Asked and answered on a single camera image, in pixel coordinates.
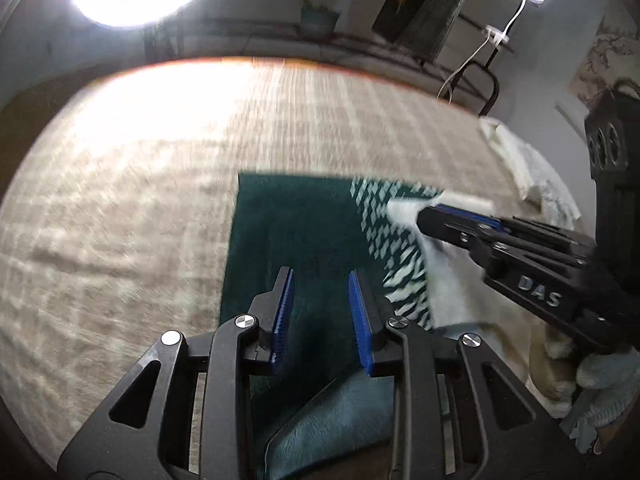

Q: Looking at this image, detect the potted plant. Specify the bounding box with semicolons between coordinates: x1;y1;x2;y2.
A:
300;0;337;37

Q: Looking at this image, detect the white lamp cable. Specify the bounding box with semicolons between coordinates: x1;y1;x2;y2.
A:
437;40;494;102

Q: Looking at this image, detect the green tree print t-shirt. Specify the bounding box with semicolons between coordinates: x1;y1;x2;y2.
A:
220;170;497;480

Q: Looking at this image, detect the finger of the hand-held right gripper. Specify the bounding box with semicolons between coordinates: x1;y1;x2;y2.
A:
417;207;587;272
431;203;597;262

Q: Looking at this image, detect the landscape wall poster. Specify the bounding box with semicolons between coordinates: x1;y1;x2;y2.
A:
570;10;640;107

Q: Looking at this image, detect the beige fuzzy cloth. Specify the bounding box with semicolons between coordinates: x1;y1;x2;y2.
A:
529;324;578;403

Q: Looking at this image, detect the white garment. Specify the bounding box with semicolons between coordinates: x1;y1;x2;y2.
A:
479;116;551;201

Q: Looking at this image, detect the black coat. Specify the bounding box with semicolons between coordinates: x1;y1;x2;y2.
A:
372;0;426;43

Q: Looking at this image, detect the black metal clothes rack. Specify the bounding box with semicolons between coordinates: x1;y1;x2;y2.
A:
145;0;521;106

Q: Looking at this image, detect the checked beige blanket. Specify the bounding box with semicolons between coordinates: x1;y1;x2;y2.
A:
0;55;586;480

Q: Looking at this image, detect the person's right hand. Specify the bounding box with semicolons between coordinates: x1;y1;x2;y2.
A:
574;346;640;428

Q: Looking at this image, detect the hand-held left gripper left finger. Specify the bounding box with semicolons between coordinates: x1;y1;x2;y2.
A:
59;266;296;480

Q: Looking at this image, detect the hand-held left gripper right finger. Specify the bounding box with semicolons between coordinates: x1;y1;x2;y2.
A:
348;269;576;480

